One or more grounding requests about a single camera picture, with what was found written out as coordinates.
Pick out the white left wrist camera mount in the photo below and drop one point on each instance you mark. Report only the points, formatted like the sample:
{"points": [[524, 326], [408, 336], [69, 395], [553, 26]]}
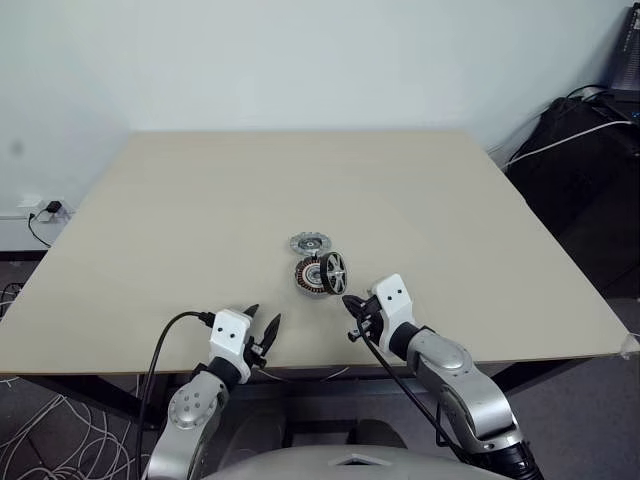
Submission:
{"points": [[230, 335]]}

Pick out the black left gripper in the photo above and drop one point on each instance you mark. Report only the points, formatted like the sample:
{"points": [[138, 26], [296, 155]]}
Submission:
{"points": [[256, 352]]}

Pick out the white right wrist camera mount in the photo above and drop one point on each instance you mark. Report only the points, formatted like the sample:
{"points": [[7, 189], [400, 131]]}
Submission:
{"points": [[395, 305]]}

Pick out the black table frame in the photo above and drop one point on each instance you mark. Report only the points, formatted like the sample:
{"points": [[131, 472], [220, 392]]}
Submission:
{"points": [[525, 375]]}

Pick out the large black bag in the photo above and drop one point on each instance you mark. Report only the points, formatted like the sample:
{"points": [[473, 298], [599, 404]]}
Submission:
{"points": [[570, 190]]}

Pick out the clear tape on table corner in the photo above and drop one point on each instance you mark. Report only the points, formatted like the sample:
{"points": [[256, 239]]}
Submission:
{"points": [[629, 345]]}

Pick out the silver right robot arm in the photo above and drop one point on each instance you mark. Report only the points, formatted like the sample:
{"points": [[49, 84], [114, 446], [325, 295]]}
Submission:
{"points": [[450, 360]]}

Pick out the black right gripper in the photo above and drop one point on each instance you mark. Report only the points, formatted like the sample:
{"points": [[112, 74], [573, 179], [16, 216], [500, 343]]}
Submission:
{"points": [[372, 322]]}

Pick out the white wall power socket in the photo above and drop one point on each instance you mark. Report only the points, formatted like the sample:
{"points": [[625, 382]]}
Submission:
{"points": [[30, 204]]}

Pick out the open black laptop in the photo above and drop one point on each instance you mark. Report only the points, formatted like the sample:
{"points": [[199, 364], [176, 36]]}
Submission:
{"points": [[627, 60]]}

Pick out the silver robot torso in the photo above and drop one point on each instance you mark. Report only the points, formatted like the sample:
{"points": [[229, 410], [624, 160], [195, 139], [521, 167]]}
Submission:
{"points": [[350, 462]]}

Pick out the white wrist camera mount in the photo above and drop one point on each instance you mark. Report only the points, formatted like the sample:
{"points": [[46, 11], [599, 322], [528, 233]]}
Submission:
{"points": [[230, 335], [395, 305]]}

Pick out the black power adapter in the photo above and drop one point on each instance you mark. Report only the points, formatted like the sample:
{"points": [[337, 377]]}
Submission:
{"points": [[54, 207]]}

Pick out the copper wound motor stator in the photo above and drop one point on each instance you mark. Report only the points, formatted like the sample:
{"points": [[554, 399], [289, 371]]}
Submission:
{"points": [[306, 276]]}

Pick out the silver motor end cap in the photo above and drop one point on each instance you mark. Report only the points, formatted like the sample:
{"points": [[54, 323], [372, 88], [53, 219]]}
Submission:
{"points": [[308, 242]]}

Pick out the black spoked motor rotor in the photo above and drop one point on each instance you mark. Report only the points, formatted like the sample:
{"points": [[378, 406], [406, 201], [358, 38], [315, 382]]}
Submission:
{"points": [[336, 274]]}

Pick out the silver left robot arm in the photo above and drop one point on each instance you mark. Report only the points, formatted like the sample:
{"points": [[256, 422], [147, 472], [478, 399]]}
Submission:
{"points": [[192, 405]]}

